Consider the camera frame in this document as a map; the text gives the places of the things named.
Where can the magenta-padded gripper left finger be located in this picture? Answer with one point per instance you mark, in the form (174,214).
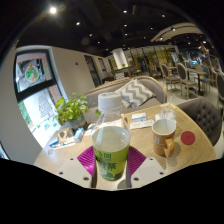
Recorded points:
(73,170)

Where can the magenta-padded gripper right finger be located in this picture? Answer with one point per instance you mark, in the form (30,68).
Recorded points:
(148,170)

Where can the clear green-labelled drink bottle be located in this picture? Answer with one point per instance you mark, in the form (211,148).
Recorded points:
(111,146)

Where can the tan ceramic mug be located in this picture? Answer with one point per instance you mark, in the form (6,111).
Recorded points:
(160,140)

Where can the small blue white box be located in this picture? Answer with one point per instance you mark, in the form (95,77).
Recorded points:
(79,135)

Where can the small wooden stand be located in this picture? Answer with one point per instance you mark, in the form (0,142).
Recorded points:
(65,134)

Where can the printed paper leaflets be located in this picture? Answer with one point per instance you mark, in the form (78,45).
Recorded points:
(88,132)

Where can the flat round red coaster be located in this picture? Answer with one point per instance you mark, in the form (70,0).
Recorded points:
(188,137)

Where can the green potted plant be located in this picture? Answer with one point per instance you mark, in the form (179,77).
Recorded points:
(71,110)

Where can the clear plastic cup with straw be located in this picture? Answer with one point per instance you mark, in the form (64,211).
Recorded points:
(168,113)

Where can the grey tufted armchair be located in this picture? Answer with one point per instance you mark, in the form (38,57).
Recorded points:
(203,115)

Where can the grey white chevron cushion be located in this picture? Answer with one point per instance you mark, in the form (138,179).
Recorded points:
(136,92)

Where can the grey curved sofa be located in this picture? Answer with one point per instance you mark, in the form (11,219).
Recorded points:
(156,90)

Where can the group of dining chairs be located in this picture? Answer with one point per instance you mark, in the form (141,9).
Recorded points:
(182,75)

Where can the group of ceiling spotlights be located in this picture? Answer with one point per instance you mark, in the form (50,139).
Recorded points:
(52,10)

